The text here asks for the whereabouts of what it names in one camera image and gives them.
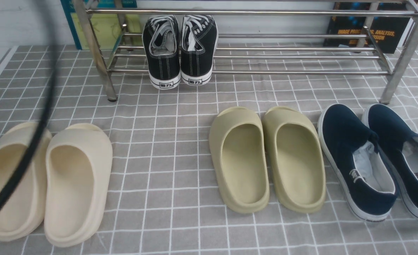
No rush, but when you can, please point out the black canvas sneaker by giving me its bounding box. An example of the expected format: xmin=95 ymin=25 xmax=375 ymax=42
xmin=142 ymin=15 xmax=181 ymax=90
xmin=180 ymin=15 xmax=219 ymax=86

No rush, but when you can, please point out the navy slip-on shoe left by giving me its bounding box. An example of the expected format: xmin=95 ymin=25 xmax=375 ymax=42
xmin=317 ymin=104 xmax=397 ymax=222

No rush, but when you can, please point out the navy slip-on shoe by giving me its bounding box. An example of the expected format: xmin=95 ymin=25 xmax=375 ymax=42
xmin=362 ymin=104 xmax=418 ymax=219
xmin=317 ymin=104 xmax=397 ymax=222

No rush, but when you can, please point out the silver metal shoe rack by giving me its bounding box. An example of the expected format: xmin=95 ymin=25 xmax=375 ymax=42
xmin=72 ymin=0 xmax=418 ymax=104

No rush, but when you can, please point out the navy slip-on shoe right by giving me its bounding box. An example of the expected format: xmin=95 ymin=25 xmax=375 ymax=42
xmin=362 ymin=104 xmax=418 ymax=219

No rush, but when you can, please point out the olive green slipper left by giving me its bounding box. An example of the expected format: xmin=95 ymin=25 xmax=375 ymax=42
xmin=208 ymin=107 xmax=270 ymax=214

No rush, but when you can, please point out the olive green slipper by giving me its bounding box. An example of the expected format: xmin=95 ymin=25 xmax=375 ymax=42
xmin=208 ymin=107 xmax=270 ymax=214
xmin=262 ymin=106 xmax=326 ymax=213

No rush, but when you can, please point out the olive green slipper right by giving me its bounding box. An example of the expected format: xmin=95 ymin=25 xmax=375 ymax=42
xmin=262 ymin=106 xmax=326 ymax=213

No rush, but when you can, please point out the grey checkered tablecloth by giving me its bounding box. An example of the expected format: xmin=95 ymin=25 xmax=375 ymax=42
xmin=0 ymin=45 xmax=418 ymax=255

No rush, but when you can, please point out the blue yellow book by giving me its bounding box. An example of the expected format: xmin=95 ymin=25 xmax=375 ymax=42
xmin=61 ymin=0 xmax=142 ymax=50

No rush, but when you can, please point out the cream slipper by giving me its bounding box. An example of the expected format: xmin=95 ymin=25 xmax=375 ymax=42
xmin=0 ymin=121 xmax=52 ymax=242
xmin=44 ymin=123 xmax=113 ymax=247

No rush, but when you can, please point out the black orange-lettered book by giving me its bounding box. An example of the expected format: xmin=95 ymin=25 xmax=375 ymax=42
xmin=323 ymin=2 xmax=410 ymax=54

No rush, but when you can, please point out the cream slipper far left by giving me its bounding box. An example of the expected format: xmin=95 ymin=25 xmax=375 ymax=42
xmin=0 ymin=121 xmax=52 ymax=242

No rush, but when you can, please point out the black cable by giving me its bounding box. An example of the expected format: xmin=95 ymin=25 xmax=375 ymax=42
xmin=0 ymin=0 xmax=59 ymax=232

